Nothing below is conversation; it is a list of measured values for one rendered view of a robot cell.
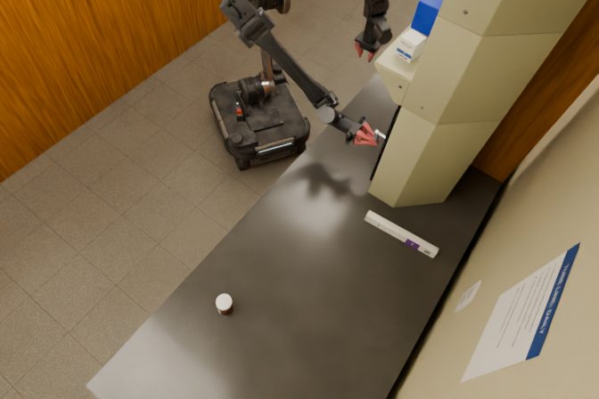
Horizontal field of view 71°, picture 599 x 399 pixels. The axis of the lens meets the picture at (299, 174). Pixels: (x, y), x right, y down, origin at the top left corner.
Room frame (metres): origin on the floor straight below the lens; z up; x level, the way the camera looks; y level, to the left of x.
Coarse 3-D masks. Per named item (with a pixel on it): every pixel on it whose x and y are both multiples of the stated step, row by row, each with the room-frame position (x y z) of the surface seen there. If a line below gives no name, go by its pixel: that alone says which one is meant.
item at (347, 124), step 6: (342, 120) 0.98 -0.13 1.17; (348, 120) 0.98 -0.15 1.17; (354, 120) 0.99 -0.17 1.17; (360, 120) 0.99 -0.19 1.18; (336, 126) 0.97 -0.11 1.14; (342, 126) 0.96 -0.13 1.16; (348, 126) 0.96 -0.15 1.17; (348, 132) 0.93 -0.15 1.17; (348, 138) 0.93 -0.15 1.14; (348, 144) 0.92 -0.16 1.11
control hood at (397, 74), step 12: (396, 48) 0.97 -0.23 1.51; (384, 60) 0.92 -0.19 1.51; (396, 60) 0.92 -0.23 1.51; (384, 72) 0.89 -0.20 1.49; (396, 72) 0.87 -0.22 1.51; (408, 72) 0.88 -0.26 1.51; (384, 84) 0.88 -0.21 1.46; (396, 84) 0.86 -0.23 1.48; (408, 84) 0.85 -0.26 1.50; (396, 96) 0.86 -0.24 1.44
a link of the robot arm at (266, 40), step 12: (264, 12) 1.09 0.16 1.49; (240, 36) 1.05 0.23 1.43; (264, 36) 1.06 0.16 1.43; (264, 48) 1.05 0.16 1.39; (276, 48) 1.06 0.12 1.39; (276, 60) 1.05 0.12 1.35; (288, 60) 1.06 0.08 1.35; (288, 72) 1.04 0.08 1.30; (300, 72) 1.05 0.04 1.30; (300, 84) 1.04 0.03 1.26; (312, 84) 1.05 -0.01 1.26; (312, 96) 1.04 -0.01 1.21; (324, 96) 1.05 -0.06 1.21
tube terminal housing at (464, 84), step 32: (448, 32) 0.83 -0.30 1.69; (448, 64) 0.81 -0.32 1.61; (480, 64) 0.80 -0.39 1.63; (512, 64) 0.82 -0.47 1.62; (416, 96) 0.83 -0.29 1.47; (448, 96) 0.79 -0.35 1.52; (480, 96) 0.81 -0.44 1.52; (512, 96) 0.84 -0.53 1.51; (416, 128) 0.81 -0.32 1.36; (448, 128) 0.80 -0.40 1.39; (480, 128) 0.83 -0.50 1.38; (384, 160) 0.84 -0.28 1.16; (416, 160) 0.79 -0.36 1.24; (448, 160) 0.82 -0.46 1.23; (384, 192) 0.82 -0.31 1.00; (416, 192) 0.81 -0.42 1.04; (448, 192) 0.84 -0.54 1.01
